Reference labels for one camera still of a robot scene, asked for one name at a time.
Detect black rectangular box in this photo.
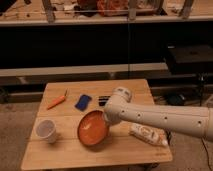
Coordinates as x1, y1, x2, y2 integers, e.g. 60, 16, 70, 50
98, 96, 109, 106

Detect wooden folding table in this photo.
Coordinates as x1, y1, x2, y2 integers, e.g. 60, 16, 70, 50
21, 79, 172, 171

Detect white plastic bottle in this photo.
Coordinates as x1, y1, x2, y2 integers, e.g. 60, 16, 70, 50
129, 123, 168, 147

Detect black box on shelf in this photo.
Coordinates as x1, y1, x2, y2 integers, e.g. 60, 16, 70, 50
165, 45, 213, 74

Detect blue sponge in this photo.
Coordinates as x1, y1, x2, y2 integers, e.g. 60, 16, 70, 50
75, 94, 92, 111

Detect orange toy carrot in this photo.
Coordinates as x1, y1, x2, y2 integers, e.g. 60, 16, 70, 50
46, 90, 67, 110

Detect clear plastic cup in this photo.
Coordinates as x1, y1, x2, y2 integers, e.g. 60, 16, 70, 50
36, 120, 58, 144

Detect orange object on shelf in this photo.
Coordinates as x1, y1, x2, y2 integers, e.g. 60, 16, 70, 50
97, 0, 128, 16

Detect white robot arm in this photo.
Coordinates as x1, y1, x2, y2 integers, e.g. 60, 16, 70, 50
104, 87, 213, 142

